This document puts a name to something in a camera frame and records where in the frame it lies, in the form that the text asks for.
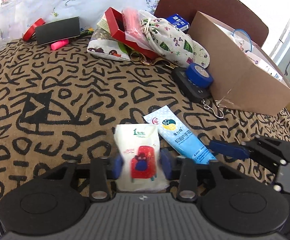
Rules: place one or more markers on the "clear plastic container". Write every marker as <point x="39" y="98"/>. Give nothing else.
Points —
<point x="9" y="28"/>

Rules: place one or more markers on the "brown chair back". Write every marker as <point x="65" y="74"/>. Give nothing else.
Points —
<point x="231" y="12"/>

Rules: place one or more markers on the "pink item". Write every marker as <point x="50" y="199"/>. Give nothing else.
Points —
<point x="132" y="28"/>

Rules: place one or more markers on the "black rectangular box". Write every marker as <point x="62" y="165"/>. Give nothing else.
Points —
<point x="57" y="30"/>

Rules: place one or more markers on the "blue hand cream tube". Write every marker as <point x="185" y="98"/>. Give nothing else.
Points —
<point x="179" y="136"/>

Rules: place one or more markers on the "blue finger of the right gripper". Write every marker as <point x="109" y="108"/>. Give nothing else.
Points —
<point x="229" y="149"/>

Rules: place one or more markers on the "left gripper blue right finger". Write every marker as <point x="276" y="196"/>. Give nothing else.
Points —
<point x="167" y="163"/>

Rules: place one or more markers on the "gold keyring keys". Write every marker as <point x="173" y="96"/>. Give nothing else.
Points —
<point x="138" y="57"/>

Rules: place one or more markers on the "letter pattern brown cloth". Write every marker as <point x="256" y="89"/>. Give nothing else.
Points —
<point x="65" y="104"/>

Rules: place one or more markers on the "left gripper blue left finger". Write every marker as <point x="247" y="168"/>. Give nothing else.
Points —
<point x="116" y="165"/>

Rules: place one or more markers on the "white tissue pack red print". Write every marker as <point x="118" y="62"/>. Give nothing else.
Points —
<point x="139" y="147"/>

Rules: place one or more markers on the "black digital hanging scale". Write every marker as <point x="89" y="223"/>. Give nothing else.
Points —
<point x="194" y="93"/>

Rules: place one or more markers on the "red gift box lid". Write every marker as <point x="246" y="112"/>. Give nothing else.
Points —
<point x="115" y="22"/>

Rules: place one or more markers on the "mushroom print cloth pouch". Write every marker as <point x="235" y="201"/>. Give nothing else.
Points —
<point x="102" y="45"/>

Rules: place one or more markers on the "floral drawstring cloth pouch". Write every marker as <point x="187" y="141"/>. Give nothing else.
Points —
<point x="167" y="40"/>

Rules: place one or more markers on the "blue small carton box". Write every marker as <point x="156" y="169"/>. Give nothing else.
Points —
<point x="178" y="22"/>

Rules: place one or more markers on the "red tape roll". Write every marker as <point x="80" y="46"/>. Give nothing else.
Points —
<point x="31" y="31"/>

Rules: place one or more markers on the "pink highlighter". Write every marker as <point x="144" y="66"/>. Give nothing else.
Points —
<point x="59" y="44"/>

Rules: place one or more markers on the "blue tape roll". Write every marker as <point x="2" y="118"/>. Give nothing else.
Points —
<point x="199" y="76"/>

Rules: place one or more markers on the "brown cardboard box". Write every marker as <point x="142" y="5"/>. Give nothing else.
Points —
<point x="238" y="83"/>

